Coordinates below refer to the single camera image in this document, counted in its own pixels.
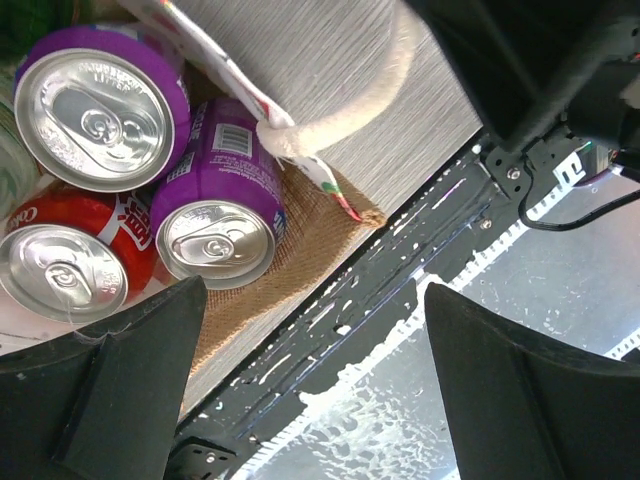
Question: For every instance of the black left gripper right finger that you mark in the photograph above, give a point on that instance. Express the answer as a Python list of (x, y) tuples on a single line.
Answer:
[(521, 405)]

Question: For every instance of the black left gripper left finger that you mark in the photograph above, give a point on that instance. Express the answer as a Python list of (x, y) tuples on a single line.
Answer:
[(102, 402)]

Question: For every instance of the clear glass bottle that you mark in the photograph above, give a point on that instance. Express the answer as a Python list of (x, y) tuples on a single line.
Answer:
[(20, 172)]

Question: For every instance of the purple soda can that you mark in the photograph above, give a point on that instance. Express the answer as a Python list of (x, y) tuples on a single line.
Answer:
[(219, 213), (103, 106)]

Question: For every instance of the green glass bottle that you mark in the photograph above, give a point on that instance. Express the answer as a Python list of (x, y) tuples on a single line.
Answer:
[(25, 21)]

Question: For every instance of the brown canvas tote bag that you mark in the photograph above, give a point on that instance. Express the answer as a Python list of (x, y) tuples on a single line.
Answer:
[(324, 212)]

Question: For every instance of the red soda can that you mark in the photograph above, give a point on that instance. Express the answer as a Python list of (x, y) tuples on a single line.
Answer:
[(77, 256)]

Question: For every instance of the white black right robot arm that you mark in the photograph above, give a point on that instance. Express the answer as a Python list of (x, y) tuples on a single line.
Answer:
[(531, 67)]

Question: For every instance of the black mounting base rail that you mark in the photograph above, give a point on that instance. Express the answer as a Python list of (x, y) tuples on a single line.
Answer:
[(347, 388)]

